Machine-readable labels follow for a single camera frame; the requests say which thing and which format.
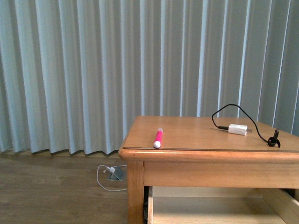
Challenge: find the pink marker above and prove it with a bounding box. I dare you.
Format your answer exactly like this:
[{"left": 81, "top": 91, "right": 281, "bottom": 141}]
[{"left": 153, "top": 127, "right": 163, "bottom": 148}]

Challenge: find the wooden drawer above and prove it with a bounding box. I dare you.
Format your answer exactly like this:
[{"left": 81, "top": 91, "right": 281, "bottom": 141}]
[{"left": 144, "top": 187, "right": 299, "bottom": 224}]

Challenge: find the wooden nightstand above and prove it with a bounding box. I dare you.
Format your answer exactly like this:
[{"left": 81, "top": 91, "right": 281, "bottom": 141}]
[{"left": 119, "top": 116, "right": 299, "bottom": 224}]

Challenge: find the white floor plug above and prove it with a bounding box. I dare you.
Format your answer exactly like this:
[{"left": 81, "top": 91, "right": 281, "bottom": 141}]
[{"left": 107, "top": 167, "right": 115, "bottom": 174}]

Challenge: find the open floor outlet box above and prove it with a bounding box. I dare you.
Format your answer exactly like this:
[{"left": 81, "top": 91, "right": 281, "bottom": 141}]
[{"left": 108, "top": 166, "right": 125, "bottom": 181}]

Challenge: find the pale blue curtain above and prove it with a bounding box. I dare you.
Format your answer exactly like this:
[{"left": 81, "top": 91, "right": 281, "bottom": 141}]
[{"left": 0, "top": 0, "right": 299, "bottom": 154}]

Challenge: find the white USB charger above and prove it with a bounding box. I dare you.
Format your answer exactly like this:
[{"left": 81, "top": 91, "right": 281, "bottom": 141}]
[{"left": 228, "top": 124, "right": 252, "bottom": 136}]

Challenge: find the white floor cable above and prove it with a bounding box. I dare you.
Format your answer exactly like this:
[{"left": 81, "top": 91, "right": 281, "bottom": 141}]
[{"left": 97, "top": 164, "right": 128, "bottom": 192}]

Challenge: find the black USB cable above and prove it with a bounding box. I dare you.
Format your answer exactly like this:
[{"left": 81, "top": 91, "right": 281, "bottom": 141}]
[{"left": 211, "top": 104, "right": 282, "bottom": 148}]

